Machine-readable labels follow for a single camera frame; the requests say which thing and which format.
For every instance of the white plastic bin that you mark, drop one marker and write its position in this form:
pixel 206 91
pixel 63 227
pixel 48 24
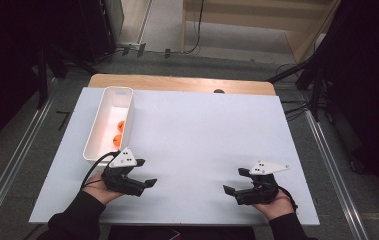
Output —
pixel 103 140

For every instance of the black curtain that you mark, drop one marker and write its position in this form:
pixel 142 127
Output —
pixel 370 83
pixel 3 66

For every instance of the black metal stand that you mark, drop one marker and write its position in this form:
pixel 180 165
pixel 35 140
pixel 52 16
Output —
pixel 316 93
pixel 43 83

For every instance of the wooden shelf unit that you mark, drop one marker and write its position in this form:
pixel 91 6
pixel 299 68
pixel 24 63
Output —
pixel 260 23

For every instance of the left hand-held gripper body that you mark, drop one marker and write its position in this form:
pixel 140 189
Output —
pixel 120 180

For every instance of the metal floor rail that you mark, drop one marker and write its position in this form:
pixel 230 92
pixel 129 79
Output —
pixel 17 156
pixel 337 180

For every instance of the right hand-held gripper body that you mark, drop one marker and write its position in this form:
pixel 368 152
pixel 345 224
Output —
pixel 260 191

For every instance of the person's left hand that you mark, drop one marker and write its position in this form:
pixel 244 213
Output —
pixel 98 192

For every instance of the person's right hand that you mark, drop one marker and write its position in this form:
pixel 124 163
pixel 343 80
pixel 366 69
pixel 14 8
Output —
pixel 275 209

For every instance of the person's dark lap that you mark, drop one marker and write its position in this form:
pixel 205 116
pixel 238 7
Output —
pixel 143 233

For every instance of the wooden table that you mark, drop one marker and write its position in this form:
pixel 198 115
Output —
pixel 177 83

